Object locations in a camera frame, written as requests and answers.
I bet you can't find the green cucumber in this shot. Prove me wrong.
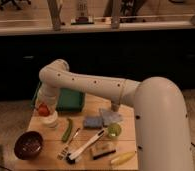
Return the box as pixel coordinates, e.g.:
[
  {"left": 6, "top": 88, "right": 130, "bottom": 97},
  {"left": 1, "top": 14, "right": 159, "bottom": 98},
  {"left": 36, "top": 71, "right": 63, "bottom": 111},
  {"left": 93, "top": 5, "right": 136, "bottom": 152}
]
[{"left": 61, "top": 118, "right": 73, "bottom": 143}]

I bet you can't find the yellow corn cob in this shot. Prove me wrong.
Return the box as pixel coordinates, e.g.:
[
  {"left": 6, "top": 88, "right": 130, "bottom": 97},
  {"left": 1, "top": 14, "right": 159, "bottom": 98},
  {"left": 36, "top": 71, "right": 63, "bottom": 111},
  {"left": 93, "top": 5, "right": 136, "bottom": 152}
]
[{"left": 110, "top": 151, "right": 136, "bottom": 166}]

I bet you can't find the dark brown bowl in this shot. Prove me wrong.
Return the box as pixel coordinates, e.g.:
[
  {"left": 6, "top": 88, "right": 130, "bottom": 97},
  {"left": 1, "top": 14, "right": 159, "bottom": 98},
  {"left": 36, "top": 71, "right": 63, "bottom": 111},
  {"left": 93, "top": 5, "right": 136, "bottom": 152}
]
[{"left": 14, "top": 131, "right": 43, "bottom": 160}]

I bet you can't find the white handled brush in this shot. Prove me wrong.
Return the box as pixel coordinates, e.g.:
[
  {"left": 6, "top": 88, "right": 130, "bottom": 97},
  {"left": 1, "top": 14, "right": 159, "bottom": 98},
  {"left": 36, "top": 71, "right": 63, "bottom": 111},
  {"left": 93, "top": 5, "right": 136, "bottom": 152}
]
[{"left": 66, "top": 129, "right": 105, "bottom": 164}]

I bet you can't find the grey cloth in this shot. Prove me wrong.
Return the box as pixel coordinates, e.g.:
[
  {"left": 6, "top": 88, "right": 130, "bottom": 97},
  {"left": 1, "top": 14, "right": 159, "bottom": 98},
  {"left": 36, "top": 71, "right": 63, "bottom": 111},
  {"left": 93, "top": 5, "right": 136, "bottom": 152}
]
[{"left": 99, "top": 108, "right": 123, "bottom": 127}]

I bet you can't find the green plastic tray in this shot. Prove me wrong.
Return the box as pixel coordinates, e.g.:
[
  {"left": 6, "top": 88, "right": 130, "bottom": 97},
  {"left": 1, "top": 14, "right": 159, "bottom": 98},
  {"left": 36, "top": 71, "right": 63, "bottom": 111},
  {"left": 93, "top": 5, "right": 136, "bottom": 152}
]
[{"left": 30, "top": 81, "right": 86, "bottom": 113}]

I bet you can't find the white paper cup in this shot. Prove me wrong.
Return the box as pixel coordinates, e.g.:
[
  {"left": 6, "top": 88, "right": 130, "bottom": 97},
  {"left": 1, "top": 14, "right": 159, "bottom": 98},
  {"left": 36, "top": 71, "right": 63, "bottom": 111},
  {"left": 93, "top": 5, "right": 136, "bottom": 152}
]
[{"left": 41, "top": 112, "right": 58, "bottom": 128}]

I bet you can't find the red apple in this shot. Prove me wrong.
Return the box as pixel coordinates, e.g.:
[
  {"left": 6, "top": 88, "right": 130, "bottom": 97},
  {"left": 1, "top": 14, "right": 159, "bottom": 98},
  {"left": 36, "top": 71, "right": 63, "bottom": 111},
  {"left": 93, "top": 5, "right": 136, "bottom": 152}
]
[{"left": 37, "top": 103, "right": 50, "bottom": 117}]

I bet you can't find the green cup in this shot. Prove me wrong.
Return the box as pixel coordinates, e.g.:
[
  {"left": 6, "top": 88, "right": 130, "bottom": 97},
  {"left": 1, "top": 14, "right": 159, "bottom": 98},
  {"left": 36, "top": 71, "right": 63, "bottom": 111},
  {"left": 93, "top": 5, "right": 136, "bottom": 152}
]
[{"left": 107, "top": 123, "right": 122, "bottom": 139}]

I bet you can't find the blue sponge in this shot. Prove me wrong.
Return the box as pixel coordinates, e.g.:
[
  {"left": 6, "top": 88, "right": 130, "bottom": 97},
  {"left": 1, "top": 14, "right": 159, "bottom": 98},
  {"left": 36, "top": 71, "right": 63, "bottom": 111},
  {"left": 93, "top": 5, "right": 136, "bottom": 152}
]
[{"left": 83, "top": 116, "right": 102, "bottom": 129}]

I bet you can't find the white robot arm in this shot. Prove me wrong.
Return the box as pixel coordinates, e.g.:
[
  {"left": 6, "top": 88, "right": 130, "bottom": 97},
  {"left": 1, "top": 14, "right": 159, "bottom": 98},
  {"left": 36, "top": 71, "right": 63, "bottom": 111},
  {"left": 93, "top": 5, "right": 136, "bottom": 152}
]
[{"left": 38, "top": 59, "right": 194, "bottom": 171}]

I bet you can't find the metal fork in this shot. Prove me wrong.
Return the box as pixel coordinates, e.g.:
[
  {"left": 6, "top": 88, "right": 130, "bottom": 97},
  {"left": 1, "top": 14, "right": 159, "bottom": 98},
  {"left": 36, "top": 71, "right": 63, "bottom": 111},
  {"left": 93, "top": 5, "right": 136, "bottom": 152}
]
[{"left": 57, "top": 128, "right": 81, "bottom": 160}]

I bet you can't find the small metal cup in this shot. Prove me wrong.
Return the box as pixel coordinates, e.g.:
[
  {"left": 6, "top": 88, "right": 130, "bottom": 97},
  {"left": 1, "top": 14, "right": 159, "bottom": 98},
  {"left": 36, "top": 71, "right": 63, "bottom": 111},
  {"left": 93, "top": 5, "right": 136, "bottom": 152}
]
[{"left": 111, "top": 103, "right": 120, "bottom": 112}]

